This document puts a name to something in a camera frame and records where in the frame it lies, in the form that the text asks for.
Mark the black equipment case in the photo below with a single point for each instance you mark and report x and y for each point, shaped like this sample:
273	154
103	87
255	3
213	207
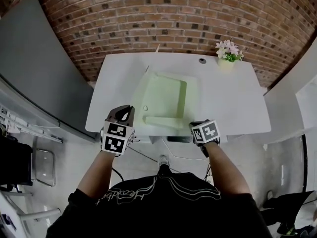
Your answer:
12	162

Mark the person's grey shoe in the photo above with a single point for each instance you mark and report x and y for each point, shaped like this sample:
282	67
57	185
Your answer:
164	160

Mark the white pot with pink flowers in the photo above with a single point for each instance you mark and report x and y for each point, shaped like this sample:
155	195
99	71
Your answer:
229	49

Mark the light green plastic file box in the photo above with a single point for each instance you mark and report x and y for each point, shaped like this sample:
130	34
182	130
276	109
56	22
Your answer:
163	95

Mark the black bag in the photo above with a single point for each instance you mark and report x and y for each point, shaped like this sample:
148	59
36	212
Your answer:
284	207

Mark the person's black printed shirt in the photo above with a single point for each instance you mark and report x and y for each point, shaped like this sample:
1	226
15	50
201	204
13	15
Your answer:
158	214

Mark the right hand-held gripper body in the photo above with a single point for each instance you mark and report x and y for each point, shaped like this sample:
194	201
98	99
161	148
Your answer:
209	131

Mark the white desk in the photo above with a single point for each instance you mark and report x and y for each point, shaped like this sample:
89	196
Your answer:
223	95

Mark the person's left forearm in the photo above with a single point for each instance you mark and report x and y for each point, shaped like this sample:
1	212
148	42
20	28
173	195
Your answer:
99	175

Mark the person's black trouser leg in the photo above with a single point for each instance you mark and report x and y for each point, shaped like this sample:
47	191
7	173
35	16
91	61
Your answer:
164	170

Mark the person's right forearm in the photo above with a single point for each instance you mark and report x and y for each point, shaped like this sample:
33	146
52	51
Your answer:
225	170

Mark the white tube frame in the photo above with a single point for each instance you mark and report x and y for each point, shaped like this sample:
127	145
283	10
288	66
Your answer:
39	212

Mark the large grey cabinet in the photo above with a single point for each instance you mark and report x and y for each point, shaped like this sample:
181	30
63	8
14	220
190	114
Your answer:
37	71

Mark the clear plastic chair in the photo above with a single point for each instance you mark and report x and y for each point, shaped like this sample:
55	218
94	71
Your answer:
44	165

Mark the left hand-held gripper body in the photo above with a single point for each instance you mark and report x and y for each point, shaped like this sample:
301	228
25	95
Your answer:
114	144

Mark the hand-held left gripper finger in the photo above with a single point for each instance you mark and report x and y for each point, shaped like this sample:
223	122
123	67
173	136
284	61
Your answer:
132	119
114	115

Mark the white metal rack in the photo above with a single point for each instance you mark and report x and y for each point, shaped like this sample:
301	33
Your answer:
37	130

